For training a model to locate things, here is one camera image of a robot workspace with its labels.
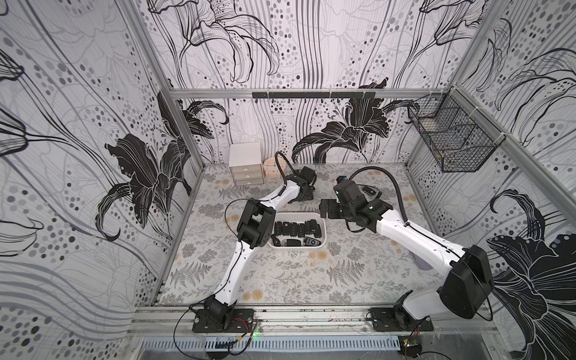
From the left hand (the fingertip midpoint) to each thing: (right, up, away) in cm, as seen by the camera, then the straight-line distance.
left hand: (299, 197), depth 107 cm
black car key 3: (0, -13, -14) cm, 19 cm away
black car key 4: (+8, -14, -14) cm, 22 cm away
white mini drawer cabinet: (-26, +16, -2) cm, 31 cm away
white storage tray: (+1, -8, -9) cm, 12 cm away
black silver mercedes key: (-10, -18, -17) cm, 26 cm away
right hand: (+12, -2, -23) cm, 26 cm away
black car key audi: (+6, -11, -14) cm, 19 cm away
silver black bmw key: (+4, -17, -17) cm, 25 cm away
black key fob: (-3, -18, -16) cm, 24 cm away
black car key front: (-3, -13, -14) cm, 19 cm away
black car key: (+33, +3, -2) cm, 34 cm away
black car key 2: (-6, -12, -14) cm, 20 cm away
